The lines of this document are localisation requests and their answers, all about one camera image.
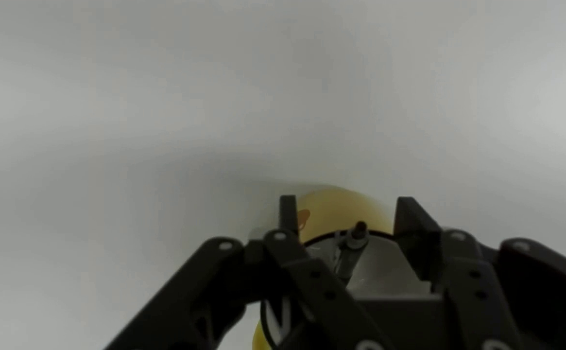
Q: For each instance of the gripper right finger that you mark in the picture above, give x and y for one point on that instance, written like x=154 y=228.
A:
x=477 y=282

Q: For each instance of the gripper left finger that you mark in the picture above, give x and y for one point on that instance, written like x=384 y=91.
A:
x=282 y=272

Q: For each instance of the yellow cup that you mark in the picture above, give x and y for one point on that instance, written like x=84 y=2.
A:
x=341 y=214

